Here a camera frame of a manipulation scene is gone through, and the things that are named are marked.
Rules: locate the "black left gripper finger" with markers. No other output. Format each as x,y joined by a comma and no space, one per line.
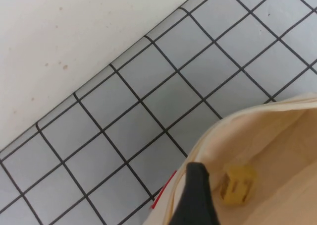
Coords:
195,197

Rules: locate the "yellow rectangular eraser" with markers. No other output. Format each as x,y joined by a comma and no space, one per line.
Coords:
236,185

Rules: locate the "cream canvas pencil case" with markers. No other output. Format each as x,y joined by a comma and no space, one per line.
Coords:
272,140

